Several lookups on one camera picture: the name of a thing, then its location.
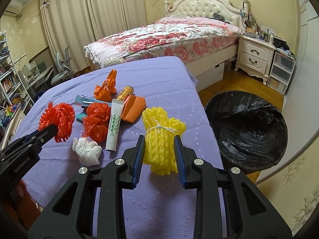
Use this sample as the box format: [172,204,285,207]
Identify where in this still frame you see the white tufted headboard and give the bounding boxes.
[164,0,249,31]

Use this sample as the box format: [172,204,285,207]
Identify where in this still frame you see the blue wrapper packet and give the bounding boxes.
[75,95,111,107]

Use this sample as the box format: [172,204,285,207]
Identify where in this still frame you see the black trash bag bin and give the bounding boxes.
[204,91,288,174]

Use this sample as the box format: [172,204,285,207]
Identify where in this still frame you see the yellow foam net bundle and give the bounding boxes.
[142,107,186,176]

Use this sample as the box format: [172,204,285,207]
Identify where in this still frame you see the white bookshelf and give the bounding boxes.
[0,30,33,114]

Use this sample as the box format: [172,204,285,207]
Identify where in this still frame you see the white storage box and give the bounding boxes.
[195,62,224,92]

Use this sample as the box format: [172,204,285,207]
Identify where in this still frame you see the floral quilt bed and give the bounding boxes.
[84,17,242,69]

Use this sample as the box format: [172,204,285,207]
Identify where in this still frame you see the purple bed cover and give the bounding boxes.
[15,57,223,238]

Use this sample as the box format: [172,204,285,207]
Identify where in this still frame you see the teal white tube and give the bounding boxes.
[76,112,87,123]

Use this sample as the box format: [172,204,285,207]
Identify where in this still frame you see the orange snack wrapper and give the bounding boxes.
[94,69,117,103]

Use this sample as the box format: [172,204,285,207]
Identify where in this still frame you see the red plastic bag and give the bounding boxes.
[83,103,111,143]

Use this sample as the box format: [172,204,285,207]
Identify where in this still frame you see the beige curtains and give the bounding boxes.
[40,0,147,72]

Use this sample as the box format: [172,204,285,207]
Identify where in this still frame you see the yellow label bottle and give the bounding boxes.
[116,86,134,101]

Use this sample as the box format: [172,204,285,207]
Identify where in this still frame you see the white green tube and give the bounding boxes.
[105,99,124,151]

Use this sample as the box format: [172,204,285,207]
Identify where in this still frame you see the grey desk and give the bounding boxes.
[17,65,54,100]

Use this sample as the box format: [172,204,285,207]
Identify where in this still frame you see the grey desk chair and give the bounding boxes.
[51,46,74,86]

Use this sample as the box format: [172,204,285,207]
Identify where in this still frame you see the white air conditioner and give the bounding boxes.
[4,0,23,17]

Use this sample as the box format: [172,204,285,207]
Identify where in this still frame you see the white nightstand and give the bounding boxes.
[235,35,275,85]

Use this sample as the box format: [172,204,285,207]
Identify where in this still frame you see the plastic drawer unit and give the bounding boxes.
[267,49,296,95]

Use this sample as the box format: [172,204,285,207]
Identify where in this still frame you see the orange-red foam net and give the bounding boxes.
[38,102,75,142]

